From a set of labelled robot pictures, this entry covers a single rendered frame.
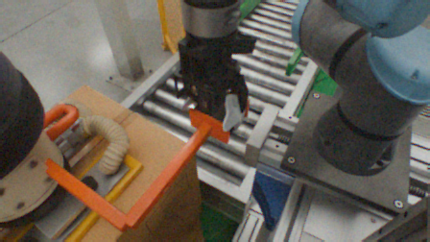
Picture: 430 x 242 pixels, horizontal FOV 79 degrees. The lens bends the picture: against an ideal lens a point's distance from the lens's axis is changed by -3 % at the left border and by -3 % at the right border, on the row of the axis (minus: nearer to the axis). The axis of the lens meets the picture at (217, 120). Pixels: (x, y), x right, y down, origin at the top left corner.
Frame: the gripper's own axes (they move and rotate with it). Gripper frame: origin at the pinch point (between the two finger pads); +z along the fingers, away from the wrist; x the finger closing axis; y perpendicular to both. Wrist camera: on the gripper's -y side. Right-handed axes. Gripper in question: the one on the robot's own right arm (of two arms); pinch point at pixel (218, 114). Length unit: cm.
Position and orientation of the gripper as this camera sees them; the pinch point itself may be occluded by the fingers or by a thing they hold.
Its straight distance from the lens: 52.1
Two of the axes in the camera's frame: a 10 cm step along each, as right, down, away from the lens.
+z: 0.0, 6.4, 7.7
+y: -5.3, 6.5, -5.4
